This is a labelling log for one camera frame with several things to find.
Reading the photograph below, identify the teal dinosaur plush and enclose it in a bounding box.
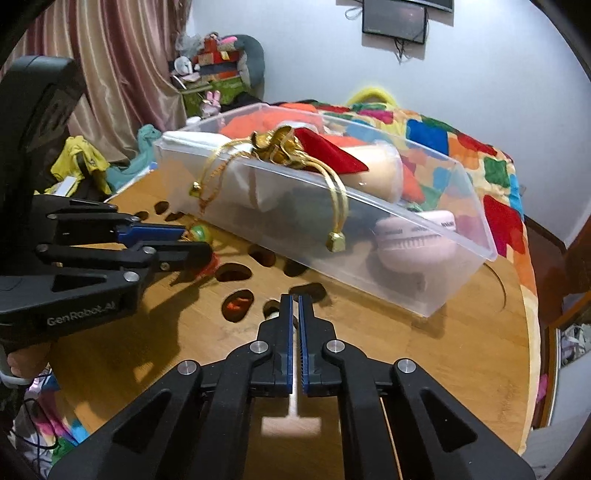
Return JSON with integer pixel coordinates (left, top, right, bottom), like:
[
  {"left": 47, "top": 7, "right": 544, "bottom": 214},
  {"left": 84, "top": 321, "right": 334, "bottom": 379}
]
[{"left": 108, "top": 124, "right": 162, "bottom": 192}]

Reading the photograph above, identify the grey green cushion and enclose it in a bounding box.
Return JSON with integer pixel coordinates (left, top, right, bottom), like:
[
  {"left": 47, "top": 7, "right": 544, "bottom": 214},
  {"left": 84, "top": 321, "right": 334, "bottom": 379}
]
[{"left": 231, "top": 34, "right": 266, "bottom": 100}]

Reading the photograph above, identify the white drawstring pouch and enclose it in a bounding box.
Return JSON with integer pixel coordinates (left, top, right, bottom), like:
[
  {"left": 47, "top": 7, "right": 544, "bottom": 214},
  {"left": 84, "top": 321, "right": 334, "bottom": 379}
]
[{"left": 161, "top": 130, "right": 259, "bottom": 213}]

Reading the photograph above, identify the pink striped curtain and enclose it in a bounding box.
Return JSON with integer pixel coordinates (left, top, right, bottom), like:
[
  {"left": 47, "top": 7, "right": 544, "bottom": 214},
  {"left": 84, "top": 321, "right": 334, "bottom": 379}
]
[{"left": 18, "top": 0, "right": 195, "bottom": 139}]

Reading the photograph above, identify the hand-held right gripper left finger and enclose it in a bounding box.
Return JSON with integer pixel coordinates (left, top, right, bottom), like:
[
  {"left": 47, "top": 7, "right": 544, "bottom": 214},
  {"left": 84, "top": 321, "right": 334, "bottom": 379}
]
[{"left": 48, "top": 293, "right": 296, "bottom": 480}]

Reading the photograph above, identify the white T-shaped stick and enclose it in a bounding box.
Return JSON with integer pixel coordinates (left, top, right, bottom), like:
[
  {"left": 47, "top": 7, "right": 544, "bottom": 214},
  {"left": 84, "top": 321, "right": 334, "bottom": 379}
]
[{"left": 261, "top": 308, "right": 322, "bottom": 438}]

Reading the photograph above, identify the small black wall monitor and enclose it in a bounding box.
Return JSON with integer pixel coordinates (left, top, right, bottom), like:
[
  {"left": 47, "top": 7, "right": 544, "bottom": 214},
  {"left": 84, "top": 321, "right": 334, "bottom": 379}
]
[{"left": 361, "top": 0, "right": 428, "bottom": 45}]

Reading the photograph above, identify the clear jar of beige powder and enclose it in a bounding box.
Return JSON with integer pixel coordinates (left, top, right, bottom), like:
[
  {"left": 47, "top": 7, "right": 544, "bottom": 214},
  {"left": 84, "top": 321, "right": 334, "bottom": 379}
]
[{"left": 342, "top": 140, "right": 403, "bottom": 205}]

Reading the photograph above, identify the yellow cloth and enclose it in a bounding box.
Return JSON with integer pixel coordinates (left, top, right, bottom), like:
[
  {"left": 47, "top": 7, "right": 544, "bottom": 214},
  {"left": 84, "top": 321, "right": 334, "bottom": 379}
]
[{"left": 50, "top": 136, "right": 112, "bottom": 195}]

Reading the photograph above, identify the red pouch with gold cord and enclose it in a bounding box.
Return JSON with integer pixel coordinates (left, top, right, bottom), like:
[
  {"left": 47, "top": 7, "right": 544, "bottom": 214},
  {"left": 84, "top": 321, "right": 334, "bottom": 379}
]
[{"left": 189, "top": 124, "right": 370, "bottom": 254}]

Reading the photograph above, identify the red patterned box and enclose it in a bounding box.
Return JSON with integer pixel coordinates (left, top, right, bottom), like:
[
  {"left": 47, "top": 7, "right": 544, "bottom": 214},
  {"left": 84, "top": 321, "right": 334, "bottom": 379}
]
[{"left": 196, "top": 39, "right": 241, "bottom": 70}]

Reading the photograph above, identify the person's left hand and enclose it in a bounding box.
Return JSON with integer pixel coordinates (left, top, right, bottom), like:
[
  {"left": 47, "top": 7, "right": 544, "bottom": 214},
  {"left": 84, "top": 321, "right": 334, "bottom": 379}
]
[{"left": 7, "top": 344, "right": 51, "bottom": 384}]

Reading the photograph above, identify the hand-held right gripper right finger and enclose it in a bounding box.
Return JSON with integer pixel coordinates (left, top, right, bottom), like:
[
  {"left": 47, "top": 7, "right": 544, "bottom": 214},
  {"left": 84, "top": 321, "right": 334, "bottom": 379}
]
[{"left": 298, "top": 294, "right": 525, "bottom": 480}]

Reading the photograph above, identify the yellow foam ring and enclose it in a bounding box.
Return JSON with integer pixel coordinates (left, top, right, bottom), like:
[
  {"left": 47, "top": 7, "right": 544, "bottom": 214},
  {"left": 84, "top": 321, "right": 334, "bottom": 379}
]
[{"left": 347, "top": 83, "right": 398, "bottom": 106}]

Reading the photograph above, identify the pink massage comb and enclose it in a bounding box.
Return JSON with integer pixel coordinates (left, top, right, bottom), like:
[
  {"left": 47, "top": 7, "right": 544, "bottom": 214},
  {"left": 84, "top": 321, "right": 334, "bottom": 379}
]
[{"left": 373, "top": 210, "right": 460, "bottom": 278}]

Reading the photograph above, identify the small green red ornament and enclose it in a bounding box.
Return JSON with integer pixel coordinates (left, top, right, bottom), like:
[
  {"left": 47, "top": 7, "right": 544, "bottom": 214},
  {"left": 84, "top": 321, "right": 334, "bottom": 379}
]
[{"left": 182, "top": 222, "right": 221, "bottom": 280}]

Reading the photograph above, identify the multicoloured patchwork blanket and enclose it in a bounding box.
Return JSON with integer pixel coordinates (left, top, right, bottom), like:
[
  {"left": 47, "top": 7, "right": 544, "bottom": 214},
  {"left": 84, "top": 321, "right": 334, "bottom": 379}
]
[{"left": 318, "top": 104, "right": 539, "bottom": 455}]

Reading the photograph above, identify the transparent plastic storage box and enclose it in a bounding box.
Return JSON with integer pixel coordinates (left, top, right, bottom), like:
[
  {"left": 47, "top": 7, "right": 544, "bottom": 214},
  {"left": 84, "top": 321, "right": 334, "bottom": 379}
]
[{"left": 153, "top": 102, "right": 498, "bottom": 318}]

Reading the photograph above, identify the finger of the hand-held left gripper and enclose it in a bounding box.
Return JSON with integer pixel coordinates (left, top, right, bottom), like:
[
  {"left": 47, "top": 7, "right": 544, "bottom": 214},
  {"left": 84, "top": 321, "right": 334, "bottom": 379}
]
[
  {"left": 48, "top": 204, "right": 195, "bottom": 246},
  {"left": 38, "top": 241, "right": 214, "bottom": 283}
]

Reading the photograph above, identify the wooden desk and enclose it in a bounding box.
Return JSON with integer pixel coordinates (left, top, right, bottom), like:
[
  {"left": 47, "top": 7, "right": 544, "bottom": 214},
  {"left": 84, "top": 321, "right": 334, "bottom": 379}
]
[{"left": 46, "top": 164, "right": 533, "bottom": 480}]

